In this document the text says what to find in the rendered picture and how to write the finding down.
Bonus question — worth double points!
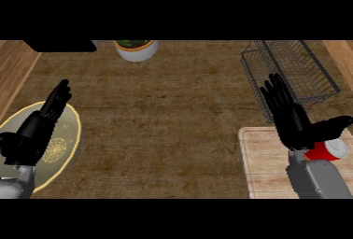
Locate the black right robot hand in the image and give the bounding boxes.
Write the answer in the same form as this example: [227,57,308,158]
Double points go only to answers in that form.
[258,73,353,151]

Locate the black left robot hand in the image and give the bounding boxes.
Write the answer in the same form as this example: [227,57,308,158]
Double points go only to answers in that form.
[0,78,72,167]

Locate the red can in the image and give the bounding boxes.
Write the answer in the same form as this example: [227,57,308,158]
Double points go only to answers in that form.
[304,137,348,162]

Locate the pale wooden cutting board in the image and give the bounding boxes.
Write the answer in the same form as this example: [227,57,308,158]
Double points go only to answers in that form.
[237,125,353,200]

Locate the yellow-rimmed grey plate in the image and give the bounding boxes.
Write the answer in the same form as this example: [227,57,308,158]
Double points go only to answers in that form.
[0,101,82,194]

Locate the black appliance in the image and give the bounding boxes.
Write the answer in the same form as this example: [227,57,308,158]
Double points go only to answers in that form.
[23,40,98,53]

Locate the white plant pot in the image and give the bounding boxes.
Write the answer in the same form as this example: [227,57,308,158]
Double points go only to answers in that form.
[113,40,159,63]

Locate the grey wire tiered basket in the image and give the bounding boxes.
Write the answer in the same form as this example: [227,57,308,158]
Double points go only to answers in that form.
[239,40,342,125]

